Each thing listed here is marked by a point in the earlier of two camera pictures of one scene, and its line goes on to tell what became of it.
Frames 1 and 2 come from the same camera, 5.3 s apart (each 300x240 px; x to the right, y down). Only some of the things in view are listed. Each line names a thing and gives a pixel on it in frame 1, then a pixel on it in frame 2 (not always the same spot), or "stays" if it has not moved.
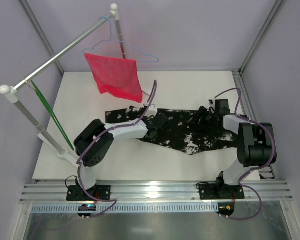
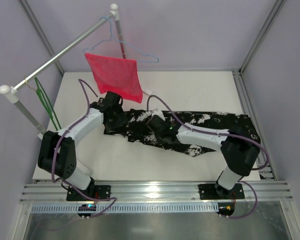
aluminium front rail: (270, 191) stays
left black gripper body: (161, 120) -> (115, 120)
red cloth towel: (118, 77) stays
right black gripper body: (203, 115) -> (154, 122)
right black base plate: (214, 191) stays
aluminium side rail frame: (247, 107) stays
